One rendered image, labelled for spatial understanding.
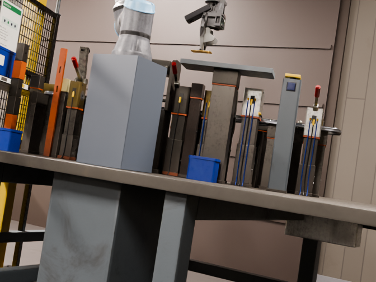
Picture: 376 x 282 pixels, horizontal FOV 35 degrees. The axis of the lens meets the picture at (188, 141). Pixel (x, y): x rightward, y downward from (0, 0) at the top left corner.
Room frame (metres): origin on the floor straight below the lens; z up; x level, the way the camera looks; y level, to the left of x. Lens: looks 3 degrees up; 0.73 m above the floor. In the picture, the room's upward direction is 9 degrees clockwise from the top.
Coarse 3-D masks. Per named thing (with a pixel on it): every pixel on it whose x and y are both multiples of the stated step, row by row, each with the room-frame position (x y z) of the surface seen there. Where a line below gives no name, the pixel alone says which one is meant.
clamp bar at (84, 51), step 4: (80, 48) 2.68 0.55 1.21; (84, 48) 2.68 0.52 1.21; (88, 48) 2.69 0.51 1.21; (80, 52) 2.68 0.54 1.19; (84, 52) 2.68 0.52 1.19; (88, 52) 2.72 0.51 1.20; (80, 56) 2.69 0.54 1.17; (84, 56) 2.68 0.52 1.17; (80, 60) 2.69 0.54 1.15; (84, 60) 2.68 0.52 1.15; (80, 64) 2.69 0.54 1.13; (84, 64) 2.69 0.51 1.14; (80, 68) 2.69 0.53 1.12; (84, 68) 2.69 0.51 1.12; (84, 72) 2.69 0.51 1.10; (84, 76) 2.70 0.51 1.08
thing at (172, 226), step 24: (0, 168) 2.28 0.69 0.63; (24, 168) 2.39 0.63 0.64; (168, 192) 1.84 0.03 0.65; (168, 216) 1.83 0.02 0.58; (192, 216) 1.86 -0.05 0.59; (216, 216) 2.00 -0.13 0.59; (240, 216) 2.17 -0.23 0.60; (264, 216) 2.38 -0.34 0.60; (288, 216) 2.63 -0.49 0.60; (0, 240) 3.40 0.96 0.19; (24, 240) 3.56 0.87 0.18; (168, 240) 1.83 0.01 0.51; (312, 240) 3.09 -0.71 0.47; (336, 240) 2.75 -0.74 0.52; (360, 240) 2.78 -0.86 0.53; (168, 264) 1.82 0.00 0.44; (192, 264) 3.42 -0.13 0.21; (312, 264) 3.08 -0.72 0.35
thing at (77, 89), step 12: (72, 84) 2.66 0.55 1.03; (84, 84) 2.68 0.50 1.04; (72, 96) 2.65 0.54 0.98; (84, 96) 2.71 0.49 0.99; (72, 108) 2.66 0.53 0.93; (72, 120) 2.66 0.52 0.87; (72, 132) 2.66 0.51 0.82; (60, 144) 2.66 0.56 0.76; (72, 144) 2.66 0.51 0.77; (60, 156) 2.66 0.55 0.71; (72, 156) 2.68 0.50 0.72
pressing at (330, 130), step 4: (44, 92) 2.80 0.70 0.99; (48, 92) 2.78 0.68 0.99; (52, 92) 2.78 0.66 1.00; (200, 112) 2.64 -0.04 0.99; (236, 116) 2.60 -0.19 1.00; (240, 116) 2.60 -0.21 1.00; (236, 120) 2.78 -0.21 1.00; (240, 120) 2.77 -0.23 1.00; (264, 120) 2.58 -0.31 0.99; (268, 120) 2.57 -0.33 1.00; (272, 120) 2.57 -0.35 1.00; (276, 120) 2.57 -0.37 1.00; (260, 124) 2.76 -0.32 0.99; (264, 124) 2.76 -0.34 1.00; (296, 124) 2.55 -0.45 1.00; (300, 124) 2.54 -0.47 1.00; (304, 124) 2.54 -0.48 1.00; (324, 128) 2.52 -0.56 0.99; (328, 128) 2.52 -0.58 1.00; (332, 128) 2.51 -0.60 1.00; (336, 128) 2.52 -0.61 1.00; (328, 132) 2.69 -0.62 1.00; (332, 132) 2.68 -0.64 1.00; (336, 132) 2.65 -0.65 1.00; (340, 132) 2.53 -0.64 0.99
